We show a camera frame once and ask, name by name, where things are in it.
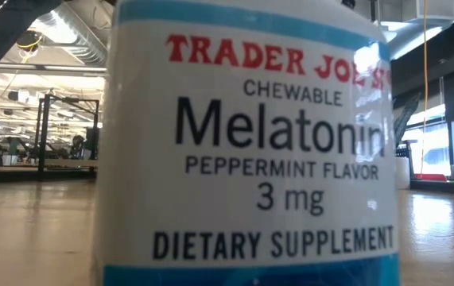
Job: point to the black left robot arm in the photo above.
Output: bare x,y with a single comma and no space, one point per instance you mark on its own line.
0,35

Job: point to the white melatonin bottle blue band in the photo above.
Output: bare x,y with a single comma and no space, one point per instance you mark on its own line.
250,139

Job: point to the person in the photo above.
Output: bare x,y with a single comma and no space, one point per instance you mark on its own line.
78,147

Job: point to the green plant in white pot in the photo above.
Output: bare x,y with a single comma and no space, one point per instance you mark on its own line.
405,119

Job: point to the red flat object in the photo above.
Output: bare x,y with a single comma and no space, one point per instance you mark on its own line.
431,177

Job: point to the silver ventilation duct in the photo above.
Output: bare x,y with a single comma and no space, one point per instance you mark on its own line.
87,47

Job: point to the wooden shelf black metal frame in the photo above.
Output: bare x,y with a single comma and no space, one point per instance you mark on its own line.
43,135

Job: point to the black aluminium rail frame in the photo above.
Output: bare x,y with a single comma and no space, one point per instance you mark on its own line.
441,186

